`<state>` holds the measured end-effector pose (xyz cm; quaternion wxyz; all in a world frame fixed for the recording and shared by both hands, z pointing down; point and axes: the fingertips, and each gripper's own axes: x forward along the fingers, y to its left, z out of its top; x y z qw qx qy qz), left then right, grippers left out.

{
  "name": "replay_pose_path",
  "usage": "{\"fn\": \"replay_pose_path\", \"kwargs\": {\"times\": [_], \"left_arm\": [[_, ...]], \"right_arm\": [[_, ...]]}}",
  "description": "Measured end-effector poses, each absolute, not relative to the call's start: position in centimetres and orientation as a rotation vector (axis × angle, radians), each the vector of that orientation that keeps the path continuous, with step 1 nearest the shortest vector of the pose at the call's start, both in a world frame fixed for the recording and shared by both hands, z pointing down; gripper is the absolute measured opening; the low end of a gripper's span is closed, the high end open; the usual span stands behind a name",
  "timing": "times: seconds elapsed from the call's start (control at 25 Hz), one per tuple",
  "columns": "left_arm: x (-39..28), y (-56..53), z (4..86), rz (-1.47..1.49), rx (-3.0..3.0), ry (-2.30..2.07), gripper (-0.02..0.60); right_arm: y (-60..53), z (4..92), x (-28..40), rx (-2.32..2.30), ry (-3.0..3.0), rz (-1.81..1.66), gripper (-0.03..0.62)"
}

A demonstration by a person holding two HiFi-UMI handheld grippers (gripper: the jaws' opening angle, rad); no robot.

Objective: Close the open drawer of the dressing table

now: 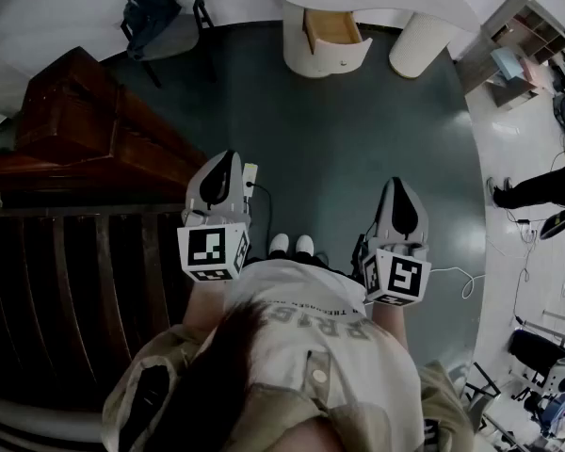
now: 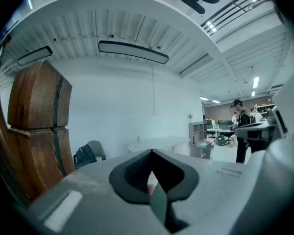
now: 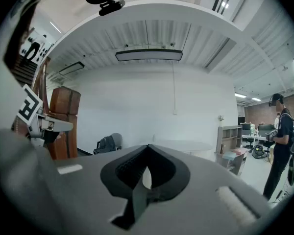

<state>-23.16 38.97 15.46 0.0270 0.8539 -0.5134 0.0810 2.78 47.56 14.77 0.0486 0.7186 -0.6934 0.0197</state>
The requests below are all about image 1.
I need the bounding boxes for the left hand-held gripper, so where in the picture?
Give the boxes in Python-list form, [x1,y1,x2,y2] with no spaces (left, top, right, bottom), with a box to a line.
[176,150,254,284]

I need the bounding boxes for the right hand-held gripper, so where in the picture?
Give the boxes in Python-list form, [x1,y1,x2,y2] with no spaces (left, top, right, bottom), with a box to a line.
[362,177,433,308]

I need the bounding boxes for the large white wooden drawer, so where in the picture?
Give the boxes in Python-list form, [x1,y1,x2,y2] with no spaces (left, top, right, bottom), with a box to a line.
[302,8,374,77]

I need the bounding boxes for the person's left forearm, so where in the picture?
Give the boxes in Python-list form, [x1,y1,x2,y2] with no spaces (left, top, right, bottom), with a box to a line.
[183,278,233,334]

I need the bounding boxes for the person's right forearm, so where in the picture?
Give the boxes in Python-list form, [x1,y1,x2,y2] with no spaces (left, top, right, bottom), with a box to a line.
[369,301,412,353]

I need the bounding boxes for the white power strip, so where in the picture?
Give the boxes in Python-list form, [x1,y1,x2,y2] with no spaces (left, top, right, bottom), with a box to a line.
[242,161,261,206]

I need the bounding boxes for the person's left white shoe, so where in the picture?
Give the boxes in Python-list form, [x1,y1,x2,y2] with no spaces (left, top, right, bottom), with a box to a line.
[268,233,291,256]

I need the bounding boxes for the person's black trousers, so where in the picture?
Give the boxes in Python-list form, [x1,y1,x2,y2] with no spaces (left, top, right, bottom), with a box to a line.
[263,250,355,278]

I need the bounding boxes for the person's white t-shirt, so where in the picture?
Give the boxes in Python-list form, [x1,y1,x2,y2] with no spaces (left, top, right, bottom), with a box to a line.
[206,259,425,452]

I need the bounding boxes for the black oval floor device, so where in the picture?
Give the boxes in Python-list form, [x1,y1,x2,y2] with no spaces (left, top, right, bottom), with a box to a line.
[539,207,565,242]

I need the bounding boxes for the grey chair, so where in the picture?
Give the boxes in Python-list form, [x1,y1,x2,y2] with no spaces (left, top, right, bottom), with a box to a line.
[120,0,218,89]

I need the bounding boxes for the dark wooden nightstand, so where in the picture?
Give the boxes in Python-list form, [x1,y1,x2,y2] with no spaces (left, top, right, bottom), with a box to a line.
[13,44,123,159]

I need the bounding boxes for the grey shelf unit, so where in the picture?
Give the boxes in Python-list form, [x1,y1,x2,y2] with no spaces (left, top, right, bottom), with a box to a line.
[454,0,565,110]

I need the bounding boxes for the person's beige jacket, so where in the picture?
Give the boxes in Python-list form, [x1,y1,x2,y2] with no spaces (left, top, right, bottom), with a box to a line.
[101,322,476,452]

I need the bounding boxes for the light blue box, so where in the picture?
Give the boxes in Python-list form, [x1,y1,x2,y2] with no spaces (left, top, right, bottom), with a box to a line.
[492,47,525,80]

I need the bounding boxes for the black padded seat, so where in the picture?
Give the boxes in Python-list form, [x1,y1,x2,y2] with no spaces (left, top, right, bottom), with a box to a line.
[508,327,565,386]

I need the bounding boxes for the dark blue backpack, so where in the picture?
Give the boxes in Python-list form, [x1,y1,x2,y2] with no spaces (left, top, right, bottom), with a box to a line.
[121,0,183,52]

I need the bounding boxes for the white round machine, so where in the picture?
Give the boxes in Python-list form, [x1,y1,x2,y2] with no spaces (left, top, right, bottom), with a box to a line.
[545,360,565,396]

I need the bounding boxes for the white mattress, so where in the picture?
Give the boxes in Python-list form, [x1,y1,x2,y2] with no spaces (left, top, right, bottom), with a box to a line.
[0,393,105,452]

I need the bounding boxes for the black power strip cable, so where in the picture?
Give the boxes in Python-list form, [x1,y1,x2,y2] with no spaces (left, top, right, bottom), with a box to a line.
[245,181,275,258]

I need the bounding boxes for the white cable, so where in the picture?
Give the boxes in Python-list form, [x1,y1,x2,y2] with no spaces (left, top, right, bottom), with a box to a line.
[426,265,487,301]

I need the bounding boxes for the dark wooden bed frame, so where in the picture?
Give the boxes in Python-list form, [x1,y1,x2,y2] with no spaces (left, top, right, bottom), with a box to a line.
[0,87,209,413]

